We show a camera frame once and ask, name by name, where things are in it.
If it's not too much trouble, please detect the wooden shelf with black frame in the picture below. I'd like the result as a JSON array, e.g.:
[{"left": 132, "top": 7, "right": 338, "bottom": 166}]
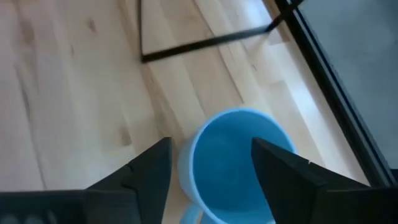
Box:
[{"left": 137, "top": 0, "right": 304, "bottom": 64}]

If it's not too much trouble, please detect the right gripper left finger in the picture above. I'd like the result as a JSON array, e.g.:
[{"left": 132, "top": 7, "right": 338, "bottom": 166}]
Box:
[{"left": 85, "top": 136, "right": 174, "bottom": 224}]

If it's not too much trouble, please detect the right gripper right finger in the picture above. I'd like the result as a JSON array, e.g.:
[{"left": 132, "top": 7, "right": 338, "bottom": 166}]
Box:
[{"left": 251, "top": 137, "right": 371, "bottom": 224}]

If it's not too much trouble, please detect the black table frame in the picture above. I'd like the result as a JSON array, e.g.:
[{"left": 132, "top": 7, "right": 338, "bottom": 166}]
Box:
[{"left": 273, "top": 0, "right": 398, "bottom": 188}]

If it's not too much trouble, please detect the light blue mug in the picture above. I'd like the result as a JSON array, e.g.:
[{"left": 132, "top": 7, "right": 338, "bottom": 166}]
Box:
[{"left": 177, "top": 107, "right": 297, "bottom": 224}]

